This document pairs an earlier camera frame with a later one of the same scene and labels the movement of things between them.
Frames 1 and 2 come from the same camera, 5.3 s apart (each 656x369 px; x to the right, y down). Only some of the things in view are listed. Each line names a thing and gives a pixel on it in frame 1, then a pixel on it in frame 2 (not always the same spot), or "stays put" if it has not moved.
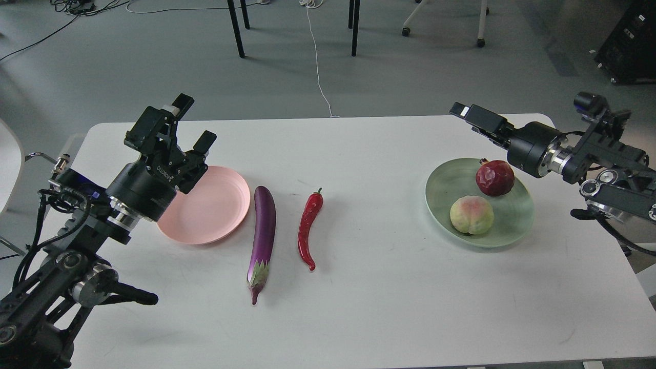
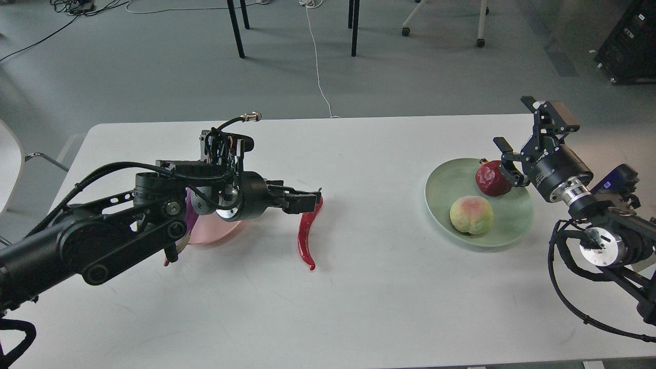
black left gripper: [146, 188] to [248, 197]
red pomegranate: [494, 178] stays put
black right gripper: [531, 151] to [547, 162]
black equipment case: [629, 53] stays put
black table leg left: [236, 25] stays put
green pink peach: [471, 214] stays put
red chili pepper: [312, 207] stays put
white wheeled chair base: [485, 11] stays put
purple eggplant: [263, 240] to [191, 214]
